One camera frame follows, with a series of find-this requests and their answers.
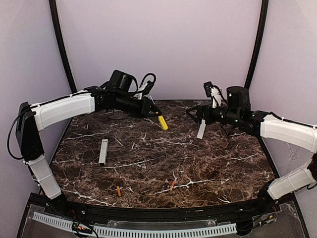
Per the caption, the white slotted cable duct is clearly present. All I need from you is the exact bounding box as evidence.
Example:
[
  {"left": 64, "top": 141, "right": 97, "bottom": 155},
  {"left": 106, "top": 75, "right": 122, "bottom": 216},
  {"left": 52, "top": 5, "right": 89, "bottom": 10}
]
[{"left": 32, "top": 212, "right": 237, "bottom": 238}]

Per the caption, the left black frame post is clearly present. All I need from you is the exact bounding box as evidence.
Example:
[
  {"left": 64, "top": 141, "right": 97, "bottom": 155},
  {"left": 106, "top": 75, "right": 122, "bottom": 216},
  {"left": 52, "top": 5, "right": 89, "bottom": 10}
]
[{"left": 49, "top": 0, "right": 77, "bottom": 93}]

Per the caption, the white battery cover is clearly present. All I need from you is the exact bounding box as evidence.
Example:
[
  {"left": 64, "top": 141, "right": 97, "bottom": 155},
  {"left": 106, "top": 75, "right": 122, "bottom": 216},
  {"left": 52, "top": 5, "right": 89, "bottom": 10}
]
[{"left": 197, "top": 119, "right": 206, "bottom": 139}]

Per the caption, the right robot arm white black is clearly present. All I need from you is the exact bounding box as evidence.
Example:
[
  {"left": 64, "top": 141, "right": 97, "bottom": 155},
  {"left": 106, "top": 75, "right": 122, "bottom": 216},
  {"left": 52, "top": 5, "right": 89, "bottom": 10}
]
[{"left": 186, "top": 82, "right": 317, "bottom": 201}]

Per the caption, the black frame post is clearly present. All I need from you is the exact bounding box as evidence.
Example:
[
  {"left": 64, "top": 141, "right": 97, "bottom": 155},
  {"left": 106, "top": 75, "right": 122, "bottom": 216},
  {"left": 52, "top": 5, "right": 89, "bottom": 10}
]
[
  {"left": 49, "top": 0, "right": 77, "bottom": 93},
  {"left": 244, "top": 0, "right": 269, "bottom": 89}
]

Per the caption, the white remote control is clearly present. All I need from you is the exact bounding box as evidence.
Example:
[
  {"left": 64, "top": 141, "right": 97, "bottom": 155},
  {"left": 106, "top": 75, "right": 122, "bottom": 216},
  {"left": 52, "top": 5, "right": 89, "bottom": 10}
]
[{"left": 98, "top": 139, "right": 108, "bottom": 166}]

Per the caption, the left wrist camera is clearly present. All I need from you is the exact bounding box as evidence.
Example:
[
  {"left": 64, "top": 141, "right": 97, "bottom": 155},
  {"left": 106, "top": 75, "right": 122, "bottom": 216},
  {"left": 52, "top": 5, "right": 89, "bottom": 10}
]
[{"left": 134, "top": 73, "right": 157, "bottom": 100}]

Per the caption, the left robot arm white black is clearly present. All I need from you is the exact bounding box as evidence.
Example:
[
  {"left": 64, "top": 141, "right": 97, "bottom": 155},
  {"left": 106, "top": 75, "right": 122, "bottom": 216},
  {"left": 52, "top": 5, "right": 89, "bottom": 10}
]
[{"left": 10, "top": 70, "right": 168, "bottom": 200}]

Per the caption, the orange battery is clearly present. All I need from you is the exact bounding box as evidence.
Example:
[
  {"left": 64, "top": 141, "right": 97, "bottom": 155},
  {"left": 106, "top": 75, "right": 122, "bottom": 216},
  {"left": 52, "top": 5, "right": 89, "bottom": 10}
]
[
  {"left": 170, "top": 181, "right": 175, "bottom": 191},
  {"left": 117, "top": 186, "right": 122, "bottom": 197}
]

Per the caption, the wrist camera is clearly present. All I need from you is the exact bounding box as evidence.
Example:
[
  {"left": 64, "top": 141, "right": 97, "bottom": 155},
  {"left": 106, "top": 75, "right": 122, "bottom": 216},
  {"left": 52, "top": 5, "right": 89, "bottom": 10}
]
[
  {"left": 204, "top": 81, "right": 224, "bottom": 108},
  {"left": 134, "top": 73, "right": 157, "bottom": 100}
]

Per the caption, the right black frame post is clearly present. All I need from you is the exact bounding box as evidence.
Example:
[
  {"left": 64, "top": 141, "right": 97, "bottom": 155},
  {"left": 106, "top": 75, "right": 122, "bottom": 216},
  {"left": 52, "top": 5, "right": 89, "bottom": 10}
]
[{"left": 244, "top": 0, "right": 269, "bottom": 89}]

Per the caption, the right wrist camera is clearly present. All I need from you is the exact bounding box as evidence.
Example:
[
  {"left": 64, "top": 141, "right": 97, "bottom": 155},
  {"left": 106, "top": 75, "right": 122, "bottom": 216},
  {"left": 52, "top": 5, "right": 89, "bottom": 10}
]
[{"left": 204, "top": 81, "right": 224, "bottom": 108}]

